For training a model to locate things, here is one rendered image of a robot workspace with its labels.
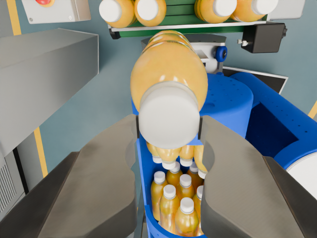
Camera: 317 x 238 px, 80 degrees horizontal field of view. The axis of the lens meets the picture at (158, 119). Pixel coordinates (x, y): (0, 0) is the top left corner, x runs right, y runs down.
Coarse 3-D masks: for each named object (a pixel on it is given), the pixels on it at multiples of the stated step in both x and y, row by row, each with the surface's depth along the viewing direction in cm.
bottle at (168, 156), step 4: (156, 148) 51; (160, 148) 49; (176, 148) 49; (180, 148) 50; (160, 152) 50; (164, 152) 49; (168, 152) 49; (172, 152) 49; (176, 152) 50; (160, 156) 51; (164, 156) 50; (168, 156) 50; (172, 156) 50; (176, 156) 51; (164, 160) 52; (168, 160) 51; (172, 160) 51
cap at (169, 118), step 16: (160, 96) 11; (176, 96) 11; (144, 112) 11; (160, 112) 11; (176, 112) 11; (192, 112) 11; (144, 128) 12; (160, 128) 12; (176, 128) 12; (192, 128) 12; (160, 144) 12; (176, 144) 12
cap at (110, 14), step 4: (104, 0) 36; (108, 0) 36; (112, 0) 36; (100, 4) 36; (104, 4) 36; (108, 4) 36; (112, 4) 36; (116, 4) 36; (100, 8) 37; (104, 8) 37; (108, 8) 37; (112, 8) 37; (116, 8) 37; (100, 12) 37; (104, 12) 37; (108, 12) 37; (112, 12) 37; (116, 12) 37; (104, 16) 37; (108, 16) 37; (112, 16) 37; (116, 16) 37; (108, 20) 38; (112, 20) 38
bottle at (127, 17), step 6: (102, 0) 40; (114, 0) 38; (120, 0) 39; (126, 0) 40; (132, 0) 45; (120, 6) 38; (126, 6) 40; (132, 6) 42; (120, 12) 39; (126, 12) 40; (132, 12) 42; (120, 18) 40; (126, 18) 41; (132, 18) 44; (108, 24) 42; (114, 24) 41; (120, 24) 42; (126, 24) 43; (132, 24) 52
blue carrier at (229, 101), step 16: (208, 80) 50; (224, 80) 50; (208, 96) 41; (224, 96) 41; (240, 96) 40; (208, 112) 35; (224, 112) 35; (240, 112) 36; (240, 128) 39; (144, 144) 60; (192, 144) 37; (144, 160) 61; (176, 160) 75; (192, 160) 74; (144, 176) 62; (144, 192) 61
